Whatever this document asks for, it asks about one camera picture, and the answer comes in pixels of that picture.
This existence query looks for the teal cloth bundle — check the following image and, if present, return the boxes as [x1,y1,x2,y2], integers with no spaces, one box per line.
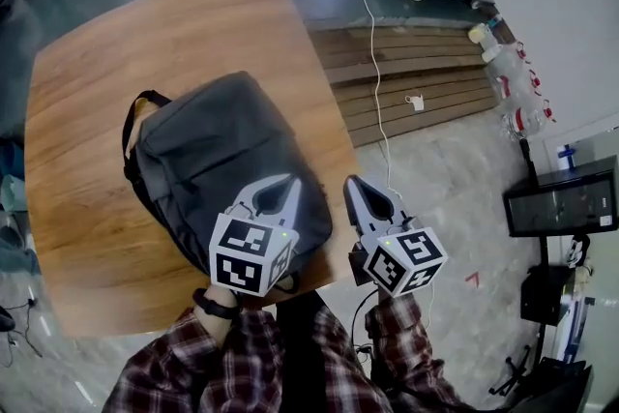
[0,133,41,278]

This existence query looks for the black chair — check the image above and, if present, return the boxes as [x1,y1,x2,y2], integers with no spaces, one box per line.
[516,354,597,413]

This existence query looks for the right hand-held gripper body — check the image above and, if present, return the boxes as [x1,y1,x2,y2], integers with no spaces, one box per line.
[347,216,449,299]

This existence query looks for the black white figurine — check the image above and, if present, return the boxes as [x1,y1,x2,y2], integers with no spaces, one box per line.
[564,233,594,271]

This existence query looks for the pale yellow bottle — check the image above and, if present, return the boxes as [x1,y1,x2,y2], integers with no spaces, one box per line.
[467,22,492,44]

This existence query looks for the black glossy box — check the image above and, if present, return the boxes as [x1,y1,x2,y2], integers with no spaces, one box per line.
[502,154,619,239]

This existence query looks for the black stand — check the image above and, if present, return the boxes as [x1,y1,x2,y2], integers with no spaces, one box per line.
[486,136,555,398]

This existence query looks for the brown wooden slatted steps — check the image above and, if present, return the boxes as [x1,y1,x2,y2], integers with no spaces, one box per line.
[307,21,515,149]

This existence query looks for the person's right forearm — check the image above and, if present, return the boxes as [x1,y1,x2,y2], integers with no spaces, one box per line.
[364,292,468,413]

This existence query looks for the black wristband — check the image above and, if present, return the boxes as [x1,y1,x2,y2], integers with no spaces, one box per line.
[192,287,241,320]

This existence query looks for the person's left forearm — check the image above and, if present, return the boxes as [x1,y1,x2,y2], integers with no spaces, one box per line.
[102,282,255,413]

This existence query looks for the long white cable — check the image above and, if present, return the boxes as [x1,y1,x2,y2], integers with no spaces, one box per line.
[343,0,437,336]

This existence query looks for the person's torso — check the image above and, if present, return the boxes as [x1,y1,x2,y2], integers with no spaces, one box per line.
[192,289,394,413]

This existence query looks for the black cable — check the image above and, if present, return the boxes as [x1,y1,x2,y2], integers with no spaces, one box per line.
[349,287,389,365]

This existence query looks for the thin black floor cables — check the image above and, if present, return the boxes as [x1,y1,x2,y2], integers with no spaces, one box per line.
[0,296,45,369]

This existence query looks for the dark grey backpack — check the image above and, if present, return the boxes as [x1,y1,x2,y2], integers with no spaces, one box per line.
[121,71,335,297]

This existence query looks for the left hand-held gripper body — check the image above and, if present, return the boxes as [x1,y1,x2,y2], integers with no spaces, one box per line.
[208,206,300,299]

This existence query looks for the wooden table with white legs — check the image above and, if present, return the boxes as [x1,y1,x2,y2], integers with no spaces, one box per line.
[23,0,360,339]

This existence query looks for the blue white board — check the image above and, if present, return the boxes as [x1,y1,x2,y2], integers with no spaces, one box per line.
[554,296,597,365]

